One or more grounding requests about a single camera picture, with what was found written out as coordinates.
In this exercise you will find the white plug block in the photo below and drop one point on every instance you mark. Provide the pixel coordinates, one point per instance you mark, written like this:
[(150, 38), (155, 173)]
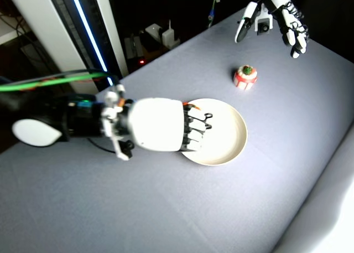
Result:
[(153, 31)]

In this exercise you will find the white column with light strip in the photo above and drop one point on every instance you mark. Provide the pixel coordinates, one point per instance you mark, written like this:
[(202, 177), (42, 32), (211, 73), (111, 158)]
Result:
[(49, 37)]

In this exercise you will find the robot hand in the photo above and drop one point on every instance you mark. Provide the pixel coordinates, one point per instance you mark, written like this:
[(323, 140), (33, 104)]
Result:
[(290, 23), (157, 125)]

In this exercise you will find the white shelf board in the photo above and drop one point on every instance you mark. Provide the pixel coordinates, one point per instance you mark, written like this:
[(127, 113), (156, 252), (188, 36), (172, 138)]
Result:
[(7, 34)]

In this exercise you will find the toy cake with strawberry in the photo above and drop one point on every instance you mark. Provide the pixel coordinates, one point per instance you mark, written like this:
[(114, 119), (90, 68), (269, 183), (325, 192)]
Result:
[(245, 80)]

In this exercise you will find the cream round plate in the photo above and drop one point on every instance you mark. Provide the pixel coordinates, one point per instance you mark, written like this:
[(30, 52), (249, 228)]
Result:
[(226, 136)]

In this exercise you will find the white power adapter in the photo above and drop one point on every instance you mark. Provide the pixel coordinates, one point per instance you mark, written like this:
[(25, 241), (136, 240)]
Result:
[(169, 37)]

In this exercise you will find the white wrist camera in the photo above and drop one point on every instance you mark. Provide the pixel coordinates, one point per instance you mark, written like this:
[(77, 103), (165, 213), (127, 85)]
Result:
[(264, 26)]

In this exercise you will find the grey table cloth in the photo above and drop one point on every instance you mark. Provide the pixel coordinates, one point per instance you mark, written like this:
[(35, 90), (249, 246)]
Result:
[(193, 208)]

